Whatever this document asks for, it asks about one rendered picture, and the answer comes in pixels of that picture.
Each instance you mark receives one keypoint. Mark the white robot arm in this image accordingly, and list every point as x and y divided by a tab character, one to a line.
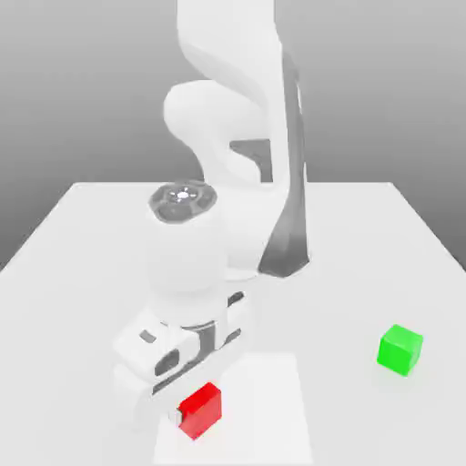
225	58

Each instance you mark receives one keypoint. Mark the small red cube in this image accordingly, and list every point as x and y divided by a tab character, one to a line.
202	411

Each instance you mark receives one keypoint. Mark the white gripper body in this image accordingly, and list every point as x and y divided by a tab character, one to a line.
233	324

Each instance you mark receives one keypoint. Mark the small green cube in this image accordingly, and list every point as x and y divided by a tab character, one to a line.
399	350

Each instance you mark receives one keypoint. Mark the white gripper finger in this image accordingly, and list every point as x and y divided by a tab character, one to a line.
176	417

